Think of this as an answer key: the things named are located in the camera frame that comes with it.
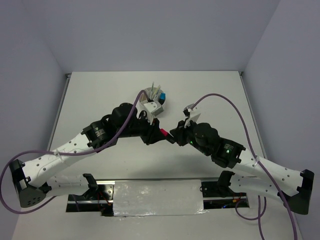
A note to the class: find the blue capped black highlighter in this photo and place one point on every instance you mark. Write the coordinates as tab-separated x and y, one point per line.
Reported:
162	98

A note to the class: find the silver foil covered plate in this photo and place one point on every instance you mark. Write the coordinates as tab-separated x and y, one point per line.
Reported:
157	198

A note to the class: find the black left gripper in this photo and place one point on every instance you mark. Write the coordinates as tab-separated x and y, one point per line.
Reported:
153	134

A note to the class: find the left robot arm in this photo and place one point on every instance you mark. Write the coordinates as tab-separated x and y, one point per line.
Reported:
37	179

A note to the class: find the pink capped black highlighter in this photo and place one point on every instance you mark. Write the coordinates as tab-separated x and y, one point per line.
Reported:
167	135

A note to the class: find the yellow highlighter pen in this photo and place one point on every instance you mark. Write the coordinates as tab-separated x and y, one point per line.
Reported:
157	90

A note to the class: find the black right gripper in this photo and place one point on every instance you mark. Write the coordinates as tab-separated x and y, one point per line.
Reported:
178	132

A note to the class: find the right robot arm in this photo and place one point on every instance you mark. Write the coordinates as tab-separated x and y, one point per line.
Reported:
244	173

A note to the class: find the green pen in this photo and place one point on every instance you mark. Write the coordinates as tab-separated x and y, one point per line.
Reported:
151	90

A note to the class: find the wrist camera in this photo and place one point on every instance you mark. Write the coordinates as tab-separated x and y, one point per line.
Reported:
152	109
191	114

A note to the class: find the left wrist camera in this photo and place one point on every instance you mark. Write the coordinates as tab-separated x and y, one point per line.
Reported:
152	109

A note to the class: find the white round divided organizer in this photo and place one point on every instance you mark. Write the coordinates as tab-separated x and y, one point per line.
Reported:
154	98

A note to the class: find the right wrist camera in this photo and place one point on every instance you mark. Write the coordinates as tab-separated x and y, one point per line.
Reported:
191	114

